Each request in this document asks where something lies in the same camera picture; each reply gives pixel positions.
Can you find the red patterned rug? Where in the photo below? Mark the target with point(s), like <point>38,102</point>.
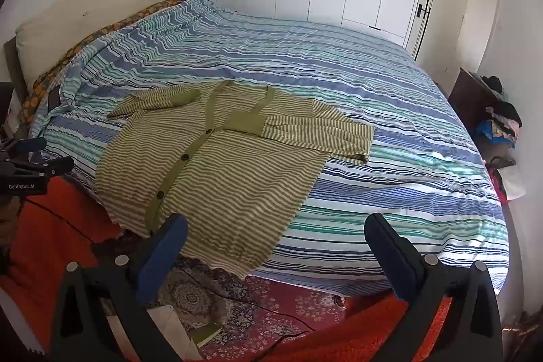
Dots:
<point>263,315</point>

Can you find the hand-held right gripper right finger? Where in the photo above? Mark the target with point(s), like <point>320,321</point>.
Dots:
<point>390,256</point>

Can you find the white door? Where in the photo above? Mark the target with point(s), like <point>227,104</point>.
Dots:
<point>449,14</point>

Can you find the blue striped bedspread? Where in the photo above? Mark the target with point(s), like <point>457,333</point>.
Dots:
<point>339,69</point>

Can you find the dark wooden dresser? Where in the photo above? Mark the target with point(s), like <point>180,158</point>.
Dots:
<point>466,99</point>

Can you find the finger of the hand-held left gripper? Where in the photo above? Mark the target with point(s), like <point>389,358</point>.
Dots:
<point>55,166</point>
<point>29,145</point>

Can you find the green striped cardigan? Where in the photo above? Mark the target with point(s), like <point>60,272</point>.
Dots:
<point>233,184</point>

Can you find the orange patterned sheet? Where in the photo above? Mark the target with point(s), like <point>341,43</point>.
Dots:
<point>40,90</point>

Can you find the green booklet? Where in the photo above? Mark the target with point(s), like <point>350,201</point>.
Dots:
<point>208,334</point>

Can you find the pile of clothes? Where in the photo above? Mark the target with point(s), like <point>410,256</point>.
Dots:
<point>505,124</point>

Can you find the dark grey cloth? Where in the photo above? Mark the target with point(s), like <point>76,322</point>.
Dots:
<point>54,97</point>

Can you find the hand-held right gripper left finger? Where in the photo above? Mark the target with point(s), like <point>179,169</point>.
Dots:
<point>163,256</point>

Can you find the beige padded headboard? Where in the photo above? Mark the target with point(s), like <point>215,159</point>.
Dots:
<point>85,14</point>

